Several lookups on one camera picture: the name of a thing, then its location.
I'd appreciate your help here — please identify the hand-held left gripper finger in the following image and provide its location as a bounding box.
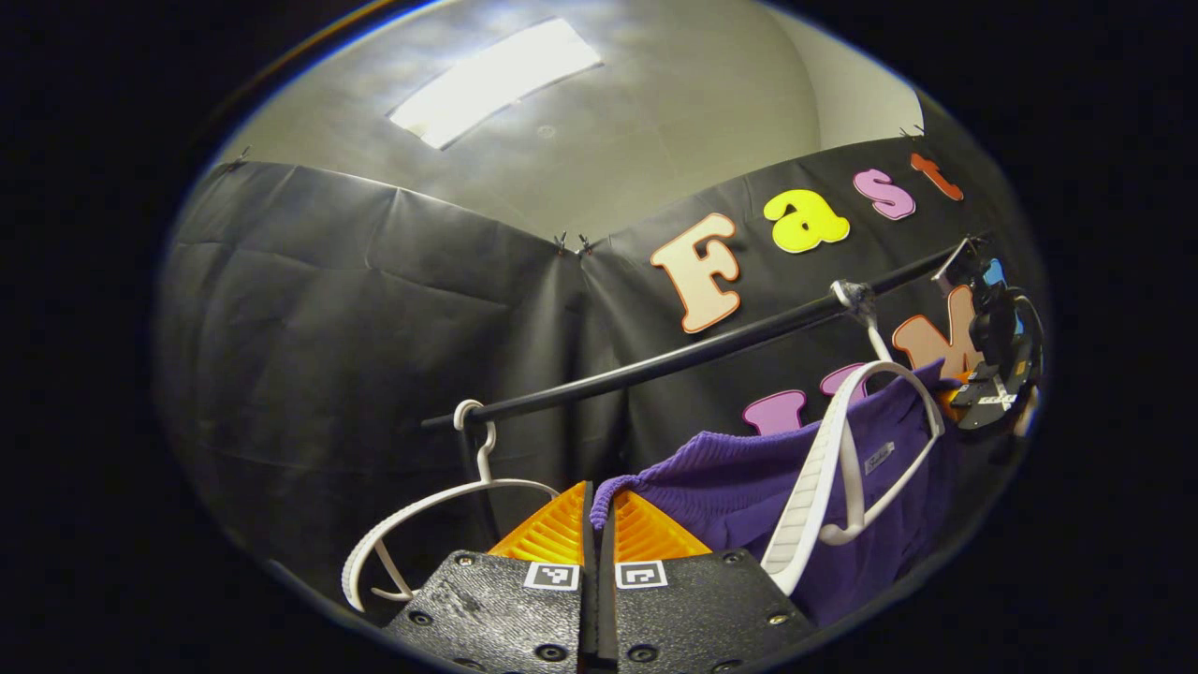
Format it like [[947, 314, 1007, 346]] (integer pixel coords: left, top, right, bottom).
[[382, 479, 600, 674], [597, 487, 817, 674]]

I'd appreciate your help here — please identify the purple ribbed shirt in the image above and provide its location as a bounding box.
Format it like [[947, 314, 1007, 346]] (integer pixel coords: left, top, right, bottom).
[[590, 360, 965, 628]]

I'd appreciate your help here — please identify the white plastic hanger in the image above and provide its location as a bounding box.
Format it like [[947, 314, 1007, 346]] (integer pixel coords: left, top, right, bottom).
[[341, 400, 561, 614]]

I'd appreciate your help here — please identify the white hanger with taped hook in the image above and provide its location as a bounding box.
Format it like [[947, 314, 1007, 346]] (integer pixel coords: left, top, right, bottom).
[[760, 279, 946, 597]]

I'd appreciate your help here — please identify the black clothes rack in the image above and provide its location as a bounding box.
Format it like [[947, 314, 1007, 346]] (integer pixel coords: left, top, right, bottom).
[[419, 234, 993, 549]]

